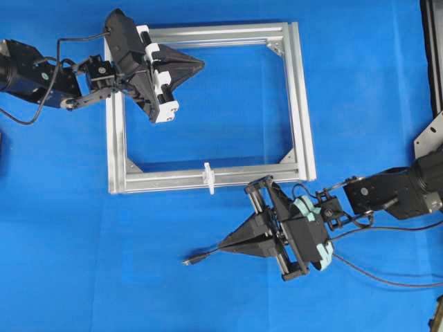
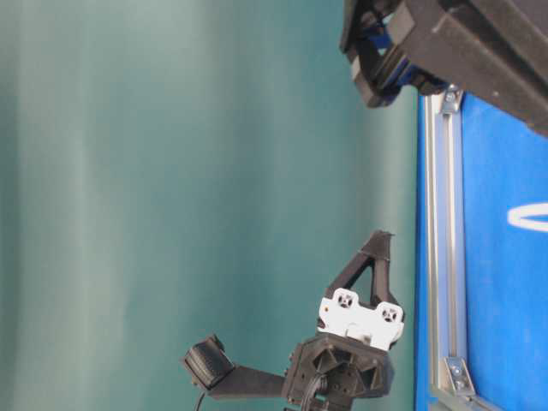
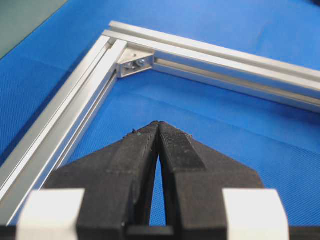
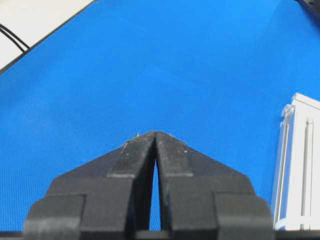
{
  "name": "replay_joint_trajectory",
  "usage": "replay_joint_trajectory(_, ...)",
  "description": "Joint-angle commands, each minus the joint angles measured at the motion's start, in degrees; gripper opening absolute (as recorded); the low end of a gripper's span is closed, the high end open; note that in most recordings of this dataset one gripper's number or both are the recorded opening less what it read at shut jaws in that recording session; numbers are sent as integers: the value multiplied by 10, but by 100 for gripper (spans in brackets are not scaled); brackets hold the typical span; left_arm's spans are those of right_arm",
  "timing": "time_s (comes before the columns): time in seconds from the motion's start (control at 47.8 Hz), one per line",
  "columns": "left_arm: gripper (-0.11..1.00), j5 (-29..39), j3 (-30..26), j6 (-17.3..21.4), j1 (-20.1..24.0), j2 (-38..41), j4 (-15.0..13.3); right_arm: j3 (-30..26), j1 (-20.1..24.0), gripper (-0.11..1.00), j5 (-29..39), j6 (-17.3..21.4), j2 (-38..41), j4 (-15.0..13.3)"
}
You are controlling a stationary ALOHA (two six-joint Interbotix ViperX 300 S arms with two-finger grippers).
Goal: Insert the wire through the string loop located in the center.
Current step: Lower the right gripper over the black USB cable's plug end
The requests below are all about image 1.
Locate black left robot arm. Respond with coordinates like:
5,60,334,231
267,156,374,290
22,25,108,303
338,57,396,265
1,9,205,123

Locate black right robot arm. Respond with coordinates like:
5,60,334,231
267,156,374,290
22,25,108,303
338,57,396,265
217,153,442,280

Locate black wire with plug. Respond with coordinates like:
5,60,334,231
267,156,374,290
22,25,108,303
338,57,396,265
182,224,443,288

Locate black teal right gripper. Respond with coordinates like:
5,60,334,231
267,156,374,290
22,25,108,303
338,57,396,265
217,176,334,280

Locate yellowish object bottom right corner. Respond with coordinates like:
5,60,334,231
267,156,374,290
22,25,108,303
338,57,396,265
428,295,443,332

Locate silver aluminium extrusion frame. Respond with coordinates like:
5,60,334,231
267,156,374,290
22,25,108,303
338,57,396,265
106,22,317,194

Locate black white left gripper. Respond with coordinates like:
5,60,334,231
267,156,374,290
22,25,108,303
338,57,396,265
104,8,205,124

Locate blue table mat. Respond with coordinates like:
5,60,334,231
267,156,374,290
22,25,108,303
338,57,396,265
0,0,443,332

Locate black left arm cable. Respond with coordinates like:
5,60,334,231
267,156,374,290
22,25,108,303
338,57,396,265
0,30,114,126

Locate white string loop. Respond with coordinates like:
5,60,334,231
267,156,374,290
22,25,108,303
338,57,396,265
202,162,217,196

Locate black stand at right edge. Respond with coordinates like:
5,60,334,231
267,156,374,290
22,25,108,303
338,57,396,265
419,0,442,118

